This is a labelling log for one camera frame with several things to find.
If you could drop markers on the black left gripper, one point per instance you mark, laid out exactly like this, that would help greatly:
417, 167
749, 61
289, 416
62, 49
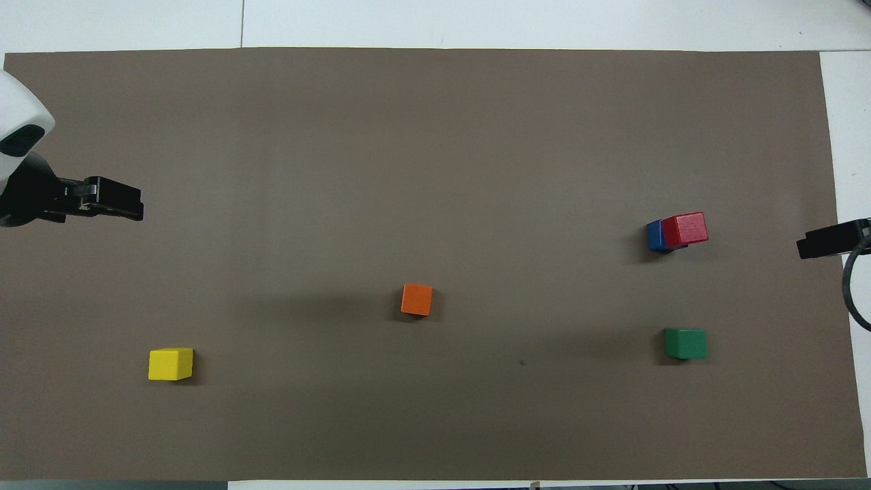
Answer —
30, 197

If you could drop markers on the brown table mat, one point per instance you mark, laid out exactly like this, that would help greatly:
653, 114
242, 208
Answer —
408, 136

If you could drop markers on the blue wooden block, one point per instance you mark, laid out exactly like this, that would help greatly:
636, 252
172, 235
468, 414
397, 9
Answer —
654, 237

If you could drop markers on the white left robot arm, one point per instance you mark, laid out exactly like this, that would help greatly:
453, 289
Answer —
20, 116

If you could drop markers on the red wooden block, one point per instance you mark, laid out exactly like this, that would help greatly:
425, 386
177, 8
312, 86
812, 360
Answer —
686, 229

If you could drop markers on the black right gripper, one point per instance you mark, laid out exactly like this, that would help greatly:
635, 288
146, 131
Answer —
865, 235

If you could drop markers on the orange wooden block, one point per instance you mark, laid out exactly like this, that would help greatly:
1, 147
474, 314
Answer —
416, 299

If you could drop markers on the yellow wooden block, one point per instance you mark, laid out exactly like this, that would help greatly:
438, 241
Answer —
170, 364

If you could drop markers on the green wooden block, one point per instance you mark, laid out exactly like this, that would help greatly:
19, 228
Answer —
686, 344

